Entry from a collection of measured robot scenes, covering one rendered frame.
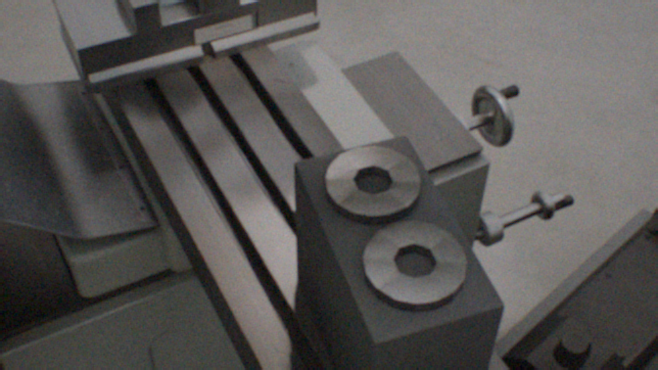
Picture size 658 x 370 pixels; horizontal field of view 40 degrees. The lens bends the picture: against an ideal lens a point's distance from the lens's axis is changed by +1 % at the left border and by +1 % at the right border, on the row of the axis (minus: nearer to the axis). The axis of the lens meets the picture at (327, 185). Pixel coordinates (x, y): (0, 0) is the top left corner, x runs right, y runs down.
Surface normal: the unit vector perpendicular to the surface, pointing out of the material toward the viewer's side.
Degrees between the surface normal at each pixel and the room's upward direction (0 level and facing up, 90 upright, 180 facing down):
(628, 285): 0
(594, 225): 0
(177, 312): 90
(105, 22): 0
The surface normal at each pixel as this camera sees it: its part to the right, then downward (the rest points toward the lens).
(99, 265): 0.46, 0.66
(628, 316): 0.01, -0.67
